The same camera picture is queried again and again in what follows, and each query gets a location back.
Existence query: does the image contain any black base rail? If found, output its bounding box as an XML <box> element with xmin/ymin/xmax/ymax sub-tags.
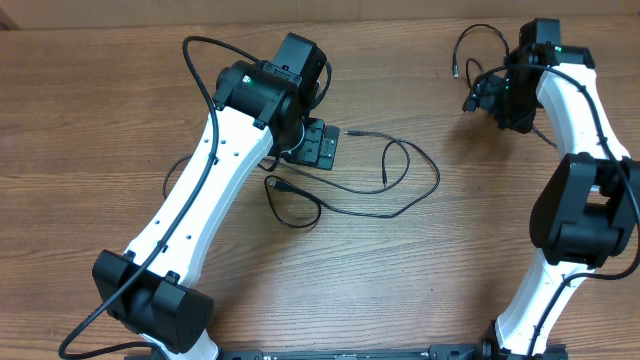
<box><xmin>124</xmin><ymin>344</ymin><xmax>570</xmax><ymax>360</ymax></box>

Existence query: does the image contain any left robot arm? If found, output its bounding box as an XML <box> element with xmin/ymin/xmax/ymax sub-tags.
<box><xmin>92</xmin><ymin>33</ymin><xmax>339</xmax><ymax>359</ymax></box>

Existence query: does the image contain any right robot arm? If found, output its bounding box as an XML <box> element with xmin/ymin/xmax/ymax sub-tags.
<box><xmin>448</xmin><ymin>18</ymin><xmax>639</xmax><ymax>359</ymax></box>

